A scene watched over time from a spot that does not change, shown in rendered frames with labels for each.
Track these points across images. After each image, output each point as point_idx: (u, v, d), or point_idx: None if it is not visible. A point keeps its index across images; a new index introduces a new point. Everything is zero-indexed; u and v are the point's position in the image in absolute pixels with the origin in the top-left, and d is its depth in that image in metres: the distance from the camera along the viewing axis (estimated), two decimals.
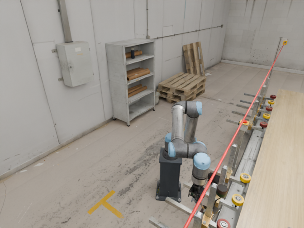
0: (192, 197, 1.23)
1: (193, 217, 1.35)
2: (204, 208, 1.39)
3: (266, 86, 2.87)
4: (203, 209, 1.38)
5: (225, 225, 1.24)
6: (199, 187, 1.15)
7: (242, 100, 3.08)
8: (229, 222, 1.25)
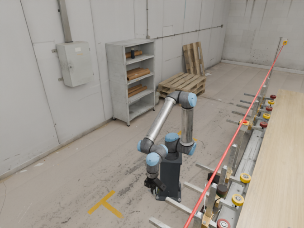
0: None
1: (193, 217, 1.35)
2: (205, 208, 1.40)
3: (266, 86, 2.87)
4: (205, 206, 1.39)
5: (225, 225, 1.24)
6: (148, 177, 1.46)
7: (242, 100, 3.08)
8: (229, 222, 1.25)
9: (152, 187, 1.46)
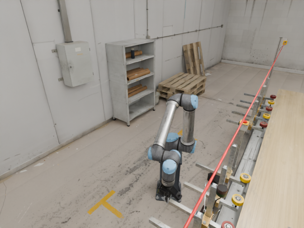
0: None
1: None
2: (205, 208, 1.40)
3: (266, 86, 2.87)
4: (205, 206, 1.39)
5: (230, 227, 1.22)
6: (163, 184, 1.40)
7: (242, 100, 3.08)
8: (233, 225, 1.24)
9: (167, 195, 1.40)
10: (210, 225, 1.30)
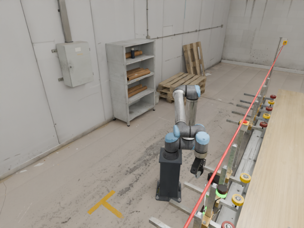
0: None
1: None
2: (205, 208, 1.40)
3: (266, 86, 2.87)
4: (205, 206, 1.39)
5: (230, 227, 1.22)
6: None
7: (242, 100, 3.08)
8: (233, 225, 1.24)
9: None
10: (211, 226, 1.29)
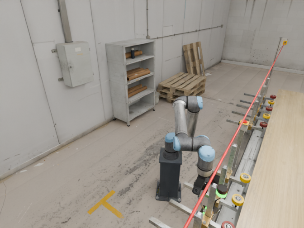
0: None
1: None
2: (204, 208, 1.39)
3: (266, 86, 2.87)
4: (203, 209, 1.38)
5: (230, 227, 1.22)
6: None
7: (242, 100, 3.08)
8: (233, 225, 1.24)
9: None
10: (211, 226, 1.29)
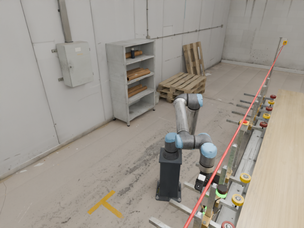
0: None
1: None
2: (204, 208, 1.39)
3: (266, 86, 2.87)
4: (203, 209, 1.38)
5: (230, 227, 1.22)
6: None
7: (242, 100, 3.08)
8: (233, 225, 1.24)
9: None
10: (211, 226, 1.29)
